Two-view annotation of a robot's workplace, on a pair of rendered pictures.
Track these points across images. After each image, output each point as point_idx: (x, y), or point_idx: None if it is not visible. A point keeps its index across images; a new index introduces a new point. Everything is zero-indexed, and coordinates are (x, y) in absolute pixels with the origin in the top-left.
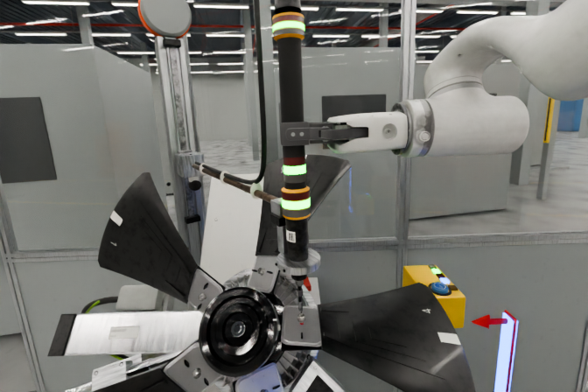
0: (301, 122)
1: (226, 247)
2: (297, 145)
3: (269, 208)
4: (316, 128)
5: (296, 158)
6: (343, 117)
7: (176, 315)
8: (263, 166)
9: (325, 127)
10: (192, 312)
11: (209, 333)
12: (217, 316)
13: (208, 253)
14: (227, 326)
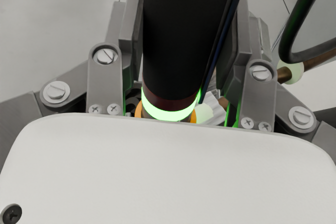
0: (122, 21)
1: (334, 93)
2: (143, 59)
3: (317, 117)
4: (74, 67)
5: (142, 77)
6: (23, 141)
7: (214, 71)
8: (279, 45)
9: (48, 89)
10: (215, 84)
11: (130, 95)
12: (139, 95)
13: (320, 75)
14: (132, 108)
